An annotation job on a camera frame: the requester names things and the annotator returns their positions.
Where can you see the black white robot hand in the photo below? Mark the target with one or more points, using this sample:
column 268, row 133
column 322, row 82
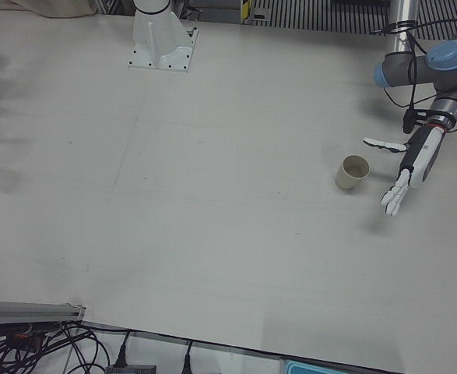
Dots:
column 422, row 159

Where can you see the yellow black hazard strip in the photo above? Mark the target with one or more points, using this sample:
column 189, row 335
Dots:
column 246, row 8

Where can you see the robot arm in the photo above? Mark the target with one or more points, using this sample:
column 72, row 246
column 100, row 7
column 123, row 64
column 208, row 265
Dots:
column 401, row 69

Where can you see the aluminium profile post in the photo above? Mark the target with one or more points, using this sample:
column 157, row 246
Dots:
column 25, row 311

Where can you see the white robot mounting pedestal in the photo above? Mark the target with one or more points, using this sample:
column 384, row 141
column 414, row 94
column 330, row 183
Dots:
column 154, row 39

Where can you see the black ribbed grille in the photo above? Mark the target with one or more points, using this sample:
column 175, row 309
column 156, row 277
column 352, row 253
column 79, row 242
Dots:
column 321, row 13

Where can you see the beige paper cup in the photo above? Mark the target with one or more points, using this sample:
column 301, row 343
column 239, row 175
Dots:
column 349, row 181

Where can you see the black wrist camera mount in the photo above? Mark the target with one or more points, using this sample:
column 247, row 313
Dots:
column 408, row 122

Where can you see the light blue plastic bin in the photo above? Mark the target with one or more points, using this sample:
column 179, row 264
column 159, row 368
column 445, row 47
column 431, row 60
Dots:
column 329, row 370

